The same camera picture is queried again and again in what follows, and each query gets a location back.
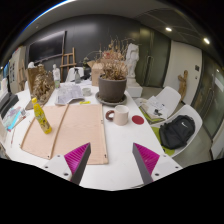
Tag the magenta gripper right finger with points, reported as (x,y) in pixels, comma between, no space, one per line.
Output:
(146,161)

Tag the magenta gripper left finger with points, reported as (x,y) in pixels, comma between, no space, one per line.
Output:
(77,160)

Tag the pink cutting mat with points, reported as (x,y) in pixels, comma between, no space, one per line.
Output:
(72,127)

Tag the black backpack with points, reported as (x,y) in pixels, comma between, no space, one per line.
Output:
(175,134)

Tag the red round coaster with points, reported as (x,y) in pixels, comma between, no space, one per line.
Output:
(137,120)

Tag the stack of papers on chair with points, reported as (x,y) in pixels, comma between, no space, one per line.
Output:
(154,108)

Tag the yellow drink bottle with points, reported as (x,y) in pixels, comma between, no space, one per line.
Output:
(40,116)

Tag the yellow marker pen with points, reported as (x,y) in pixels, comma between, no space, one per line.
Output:
(84,102)

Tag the open paper booklet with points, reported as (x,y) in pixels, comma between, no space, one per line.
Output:
(67,93)

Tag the white chair with papers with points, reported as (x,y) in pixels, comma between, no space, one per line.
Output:
(169,97)

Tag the small white cup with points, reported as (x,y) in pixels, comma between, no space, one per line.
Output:
(86,91)

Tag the white plaster statue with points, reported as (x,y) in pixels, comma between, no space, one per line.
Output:
(132,57)

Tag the grey flower pot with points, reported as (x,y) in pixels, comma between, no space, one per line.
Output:
(111,91)

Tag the colourful booklet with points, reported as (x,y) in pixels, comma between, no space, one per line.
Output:
(12,117)

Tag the wooden mannequin figure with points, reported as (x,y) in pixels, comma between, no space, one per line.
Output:
(183,84)

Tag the brown paper bag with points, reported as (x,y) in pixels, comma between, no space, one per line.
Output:
(41,84)

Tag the clear spray bottle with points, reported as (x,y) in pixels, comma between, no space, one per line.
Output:
(77,76)

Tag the small white bust figurine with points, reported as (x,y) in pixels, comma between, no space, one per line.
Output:
(56,76)

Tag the wooden easel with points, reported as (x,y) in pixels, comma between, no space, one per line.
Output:
(67,61)

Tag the cardboard box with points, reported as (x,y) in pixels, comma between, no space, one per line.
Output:
(96,71)

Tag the dried brown plant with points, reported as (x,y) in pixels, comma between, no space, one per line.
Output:
(112,60)

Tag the white mug with brown handle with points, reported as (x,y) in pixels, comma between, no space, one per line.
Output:
(119,115)

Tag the dark wall screen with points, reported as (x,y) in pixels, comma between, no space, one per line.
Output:
(47,47)

